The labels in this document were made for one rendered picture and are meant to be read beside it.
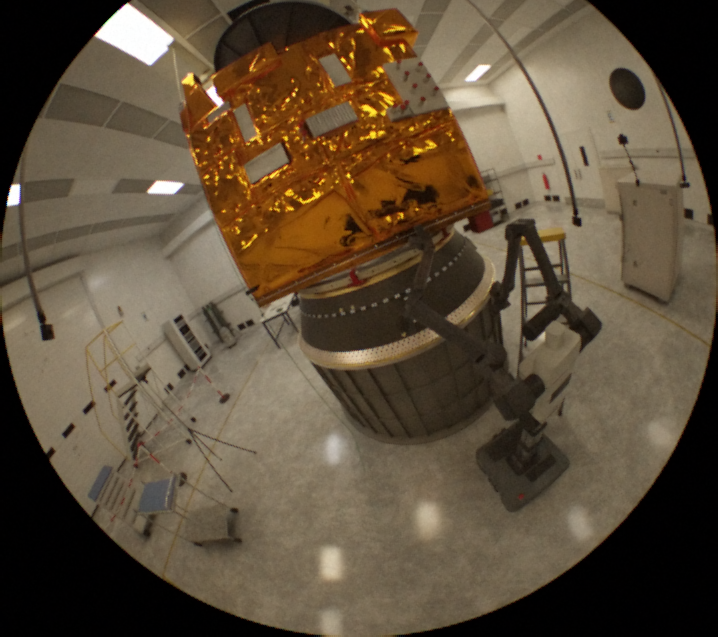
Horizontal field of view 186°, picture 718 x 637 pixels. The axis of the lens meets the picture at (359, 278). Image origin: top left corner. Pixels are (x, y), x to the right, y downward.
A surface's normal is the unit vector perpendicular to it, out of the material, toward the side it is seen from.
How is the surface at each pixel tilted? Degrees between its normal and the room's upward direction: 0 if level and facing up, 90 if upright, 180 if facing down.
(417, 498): 0
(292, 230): 86
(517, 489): 0
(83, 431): 90
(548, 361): 0
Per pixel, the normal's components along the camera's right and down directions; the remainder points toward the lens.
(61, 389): 0.91, -0.40
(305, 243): 0.01, 0.26
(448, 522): -0.40, -0.87
